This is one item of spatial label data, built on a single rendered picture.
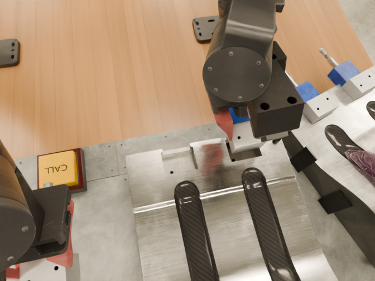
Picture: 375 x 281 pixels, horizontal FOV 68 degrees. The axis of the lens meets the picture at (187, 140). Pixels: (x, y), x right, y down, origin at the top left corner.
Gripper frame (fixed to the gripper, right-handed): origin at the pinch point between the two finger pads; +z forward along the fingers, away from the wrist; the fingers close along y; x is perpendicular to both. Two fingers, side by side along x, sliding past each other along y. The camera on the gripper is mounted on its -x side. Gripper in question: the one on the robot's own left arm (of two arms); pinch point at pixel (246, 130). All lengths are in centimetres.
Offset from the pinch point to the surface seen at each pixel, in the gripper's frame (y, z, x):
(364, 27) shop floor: 116, 74, 128
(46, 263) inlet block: -27.6, -1.9, -14.5
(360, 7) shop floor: 121, 69, 143
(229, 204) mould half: -5.0, 7.2, -7.7
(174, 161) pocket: -12.0, 5.4, 1.3
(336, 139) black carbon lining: 17.9, 11.2, 2.6
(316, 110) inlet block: 14.7, 5.9, 6.1
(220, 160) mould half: -4.7, 4.5, -1.0
